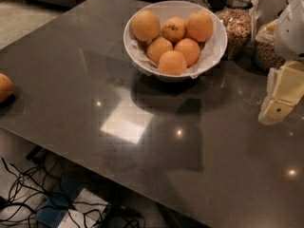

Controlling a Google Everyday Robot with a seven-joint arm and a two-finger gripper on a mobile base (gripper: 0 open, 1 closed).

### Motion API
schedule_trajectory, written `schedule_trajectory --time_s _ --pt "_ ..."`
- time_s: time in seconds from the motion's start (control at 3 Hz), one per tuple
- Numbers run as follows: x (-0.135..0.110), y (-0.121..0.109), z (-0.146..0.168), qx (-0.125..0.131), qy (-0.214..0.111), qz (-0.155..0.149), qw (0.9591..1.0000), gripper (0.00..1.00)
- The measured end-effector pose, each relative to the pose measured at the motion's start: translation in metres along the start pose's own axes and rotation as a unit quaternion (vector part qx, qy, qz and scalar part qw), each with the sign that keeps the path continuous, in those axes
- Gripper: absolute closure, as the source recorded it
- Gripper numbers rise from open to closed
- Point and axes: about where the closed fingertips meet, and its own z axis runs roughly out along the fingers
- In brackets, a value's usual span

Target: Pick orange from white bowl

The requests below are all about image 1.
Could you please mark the orange middle right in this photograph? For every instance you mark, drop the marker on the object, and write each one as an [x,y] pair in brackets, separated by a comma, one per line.
[190,49]

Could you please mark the orange front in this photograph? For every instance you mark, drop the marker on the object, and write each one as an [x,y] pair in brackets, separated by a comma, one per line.
[172,63]

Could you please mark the blue box on floor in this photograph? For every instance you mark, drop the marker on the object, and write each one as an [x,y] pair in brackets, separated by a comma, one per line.
[58,203]

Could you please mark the orange back right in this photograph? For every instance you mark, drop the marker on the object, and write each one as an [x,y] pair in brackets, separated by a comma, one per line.
[200,26]

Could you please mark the orange back left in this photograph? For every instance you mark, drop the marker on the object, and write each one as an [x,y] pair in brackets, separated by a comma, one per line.
[146,25]

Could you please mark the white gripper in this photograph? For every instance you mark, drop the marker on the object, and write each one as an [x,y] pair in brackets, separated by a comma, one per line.
[291,32]

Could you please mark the white ceramic bowl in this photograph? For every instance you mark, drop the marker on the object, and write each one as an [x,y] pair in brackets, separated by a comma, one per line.
[175,7]

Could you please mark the orange middle left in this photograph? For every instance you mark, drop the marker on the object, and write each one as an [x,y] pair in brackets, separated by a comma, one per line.
[157,48]

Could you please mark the glass jar of nuts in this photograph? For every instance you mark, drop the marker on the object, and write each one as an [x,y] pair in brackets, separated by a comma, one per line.
[237,21]

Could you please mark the orange on table edge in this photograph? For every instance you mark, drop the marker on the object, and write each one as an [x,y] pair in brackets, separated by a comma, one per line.
[6,87]

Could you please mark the glass jar of grains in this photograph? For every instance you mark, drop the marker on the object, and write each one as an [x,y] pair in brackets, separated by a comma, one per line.
[264,56]

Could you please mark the orange back middle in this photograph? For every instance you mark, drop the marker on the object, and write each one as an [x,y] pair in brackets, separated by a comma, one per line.
[174,29]

